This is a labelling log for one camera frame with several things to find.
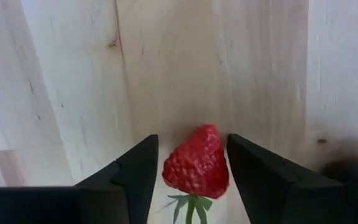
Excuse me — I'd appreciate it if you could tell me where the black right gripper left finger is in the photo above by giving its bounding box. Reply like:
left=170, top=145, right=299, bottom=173
left=73, top=134, right=160, bottom=224

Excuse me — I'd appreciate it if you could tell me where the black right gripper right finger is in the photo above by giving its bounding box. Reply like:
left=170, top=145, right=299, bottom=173
left=226, top=133, right=343, bottom=224

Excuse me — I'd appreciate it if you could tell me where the red strawberry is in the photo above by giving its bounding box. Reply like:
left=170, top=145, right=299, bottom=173
left=154, top=123, right=231, bottom=224

